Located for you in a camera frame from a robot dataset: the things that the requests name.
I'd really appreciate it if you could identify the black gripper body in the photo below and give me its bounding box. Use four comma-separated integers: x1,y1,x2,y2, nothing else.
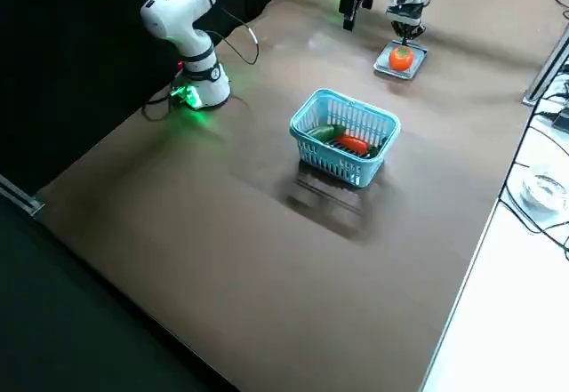
385,4,426,24

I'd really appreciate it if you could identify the orange toy tomato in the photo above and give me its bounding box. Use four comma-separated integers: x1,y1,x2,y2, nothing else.
389,44,415,72

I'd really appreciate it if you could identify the silver kitchen scale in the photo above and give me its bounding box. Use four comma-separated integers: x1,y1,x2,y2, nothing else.
373,40,429,82

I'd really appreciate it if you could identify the light blue plastic basket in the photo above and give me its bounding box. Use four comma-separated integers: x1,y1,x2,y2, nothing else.
289,88,401,188

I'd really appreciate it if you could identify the orange toy carrot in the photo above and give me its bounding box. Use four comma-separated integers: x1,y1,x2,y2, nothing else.
336,132,384,158

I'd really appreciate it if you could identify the black desk device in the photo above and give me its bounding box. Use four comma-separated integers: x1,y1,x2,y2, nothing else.
550,107,569,133

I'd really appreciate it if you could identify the clear glass bowl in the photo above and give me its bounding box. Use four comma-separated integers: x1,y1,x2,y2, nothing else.
520,164,569,213

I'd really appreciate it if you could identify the white side desk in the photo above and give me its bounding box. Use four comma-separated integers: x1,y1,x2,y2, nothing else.
421,84,569,392

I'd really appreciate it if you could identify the aluminium frame post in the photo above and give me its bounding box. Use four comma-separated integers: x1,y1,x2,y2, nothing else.
523,22,569,107

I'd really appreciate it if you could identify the black desk cable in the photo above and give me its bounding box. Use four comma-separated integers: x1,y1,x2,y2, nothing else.
500,80,569,260

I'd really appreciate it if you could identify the aluminium frame profile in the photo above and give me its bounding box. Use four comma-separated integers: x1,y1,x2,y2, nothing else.
0,173,45,215

